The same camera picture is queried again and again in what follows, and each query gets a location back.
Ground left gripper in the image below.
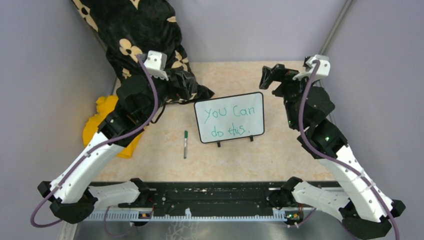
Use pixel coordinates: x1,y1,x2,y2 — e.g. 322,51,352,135
140,62,196,123

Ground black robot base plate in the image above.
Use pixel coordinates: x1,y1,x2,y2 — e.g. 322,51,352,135
118,181,299,217

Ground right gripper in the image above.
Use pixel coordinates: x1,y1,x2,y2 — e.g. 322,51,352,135
259,63,316,129

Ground white slotted cable duct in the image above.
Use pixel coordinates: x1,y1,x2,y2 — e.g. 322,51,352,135
84,208,300,223

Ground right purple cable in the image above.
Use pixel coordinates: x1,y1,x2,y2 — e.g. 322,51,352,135
298,59,401,240

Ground aluminium frame rail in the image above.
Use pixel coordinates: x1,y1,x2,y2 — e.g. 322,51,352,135
318,0,357,57

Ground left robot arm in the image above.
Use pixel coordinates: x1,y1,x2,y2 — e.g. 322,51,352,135
37,70,199,224

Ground black floral blanket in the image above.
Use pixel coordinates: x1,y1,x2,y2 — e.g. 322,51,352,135
72,0,215,105

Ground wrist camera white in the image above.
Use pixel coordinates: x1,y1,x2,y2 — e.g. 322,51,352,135
292,54,331,80
143,50,169,81

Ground yellow cloth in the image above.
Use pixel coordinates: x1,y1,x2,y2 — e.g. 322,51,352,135
82,95,143,159

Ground white whiteboard black frame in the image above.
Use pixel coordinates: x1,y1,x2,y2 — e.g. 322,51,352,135
193,92,265,145

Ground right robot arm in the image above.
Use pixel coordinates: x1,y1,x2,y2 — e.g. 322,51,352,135
259,64,406,240

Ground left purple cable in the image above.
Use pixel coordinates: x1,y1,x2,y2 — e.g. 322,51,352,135
30,54,160,229

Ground purple cable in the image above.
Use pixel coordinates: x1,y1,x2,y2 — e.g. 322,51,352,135
30,54,160,229
298,59,401,240

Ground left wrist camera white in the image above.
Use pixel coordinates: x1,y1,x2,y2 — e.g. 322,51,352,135
143,50,169,81

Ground green white marker pen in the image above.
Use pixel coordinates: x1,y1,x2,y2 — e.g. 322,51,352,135
183,137,188,159

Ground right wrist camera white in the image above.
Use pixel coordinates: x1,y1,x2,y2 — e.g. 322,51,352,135
292,54,331,80

